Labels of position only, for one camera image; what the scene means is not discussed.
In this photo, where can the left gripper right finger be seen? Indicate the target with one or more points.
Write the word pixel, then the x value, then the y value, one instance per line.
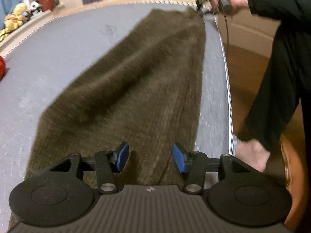
pixel 233 190

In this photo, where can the person forearm black sleeve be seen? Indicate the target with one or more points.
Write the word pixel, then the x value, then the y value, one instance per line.
pixel 281 10

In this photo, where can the person bare foot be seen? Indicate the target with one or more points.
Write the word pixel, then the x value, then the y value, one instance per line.
pixel 253 153

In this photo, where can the red folded comforter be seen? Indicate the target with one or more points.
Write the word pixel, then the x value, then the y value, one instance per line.
pixel 2 67

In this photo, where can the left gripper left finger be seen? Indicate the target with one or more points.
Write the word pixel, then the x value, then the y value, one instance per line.
pixel 68 189

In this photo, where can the panda plush toy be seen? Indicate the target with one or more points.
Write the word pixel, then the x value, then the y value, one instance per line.
pixel 33 6

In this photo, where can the yellow plush toy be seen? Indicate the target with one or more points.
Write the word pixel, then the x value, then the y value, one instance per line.
pixel 14 20

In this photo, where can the brown corduroy pants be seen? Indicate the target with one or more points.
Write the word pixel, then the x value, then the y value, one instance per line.
pixel 145 91

